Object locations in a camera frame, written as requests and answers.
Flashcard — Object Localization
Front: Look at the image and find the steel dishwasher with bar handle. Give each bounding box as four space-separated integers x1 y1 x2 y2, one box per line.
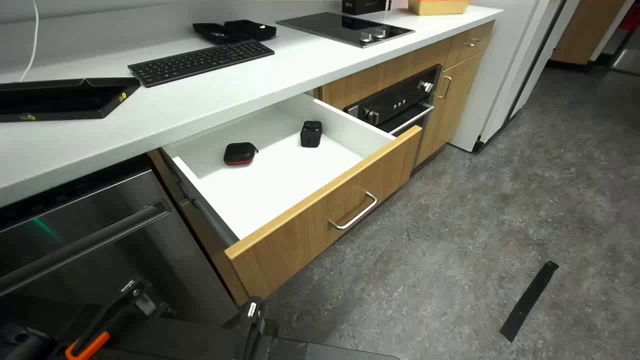
0 156 240 335

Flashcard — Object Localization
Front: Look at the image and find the black appliance on counter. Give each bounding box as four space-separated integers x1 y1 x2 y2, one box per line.
340 0 387 16

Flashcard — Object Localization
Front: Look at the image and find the wooden front white drawer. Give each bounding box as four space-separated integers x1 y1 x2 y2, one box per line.
148 92 425 305

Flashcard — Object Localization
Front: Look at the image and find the black floor strip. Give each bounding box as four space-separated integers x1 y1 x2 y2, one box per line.
497 259 559 343

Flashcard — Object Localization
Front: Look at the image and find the wooden background cabinet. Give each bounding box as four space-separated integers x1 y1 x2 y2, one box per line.
550 0 636 67

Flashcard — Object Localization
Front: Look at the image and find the black induction cooktop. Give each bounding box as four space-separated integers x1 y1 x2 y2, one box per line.
276 9 416 50

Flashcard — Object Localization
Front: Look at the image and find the white wall cable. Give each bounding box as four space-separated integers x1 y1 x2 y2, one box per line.
17 0 41 83

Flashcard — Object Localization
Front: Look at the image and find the black keyboard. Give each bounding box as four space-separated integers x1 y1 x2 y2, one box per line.
125 38 276 90

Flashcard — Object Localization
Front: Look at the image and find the black perforated table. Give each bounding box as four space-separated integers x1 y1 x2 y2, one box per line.
0 311 401 360

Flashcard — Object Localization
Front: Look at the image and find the small wooden drawer front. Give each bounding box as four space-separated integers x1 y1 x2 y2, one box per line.
442 21 496 67

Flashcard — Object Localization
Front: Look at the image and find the white tall cabinet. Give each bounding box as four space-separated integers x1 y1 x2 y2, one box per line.
447 0 567 154

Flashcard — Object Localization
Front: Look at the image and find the black box with yellow print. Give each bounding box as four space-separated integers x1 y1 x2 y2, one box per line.
0 76 141 123

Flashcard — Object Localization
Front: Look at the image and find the black built-in oven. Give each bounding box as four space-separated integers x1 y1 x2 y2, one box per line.
344 63 444 139

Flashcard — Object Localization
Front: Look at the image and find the small black box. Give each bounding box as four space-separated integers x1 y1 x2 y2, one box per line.
298 117 326 149

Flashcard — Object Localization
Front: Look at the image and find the black case with red trim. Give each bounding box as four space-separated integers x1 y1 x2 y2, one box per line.
221 139 260 167

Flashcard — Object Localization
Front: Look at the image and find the wooden cabinet door with handle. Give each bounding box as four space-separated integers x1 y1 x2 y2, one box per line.
414 48 485 167

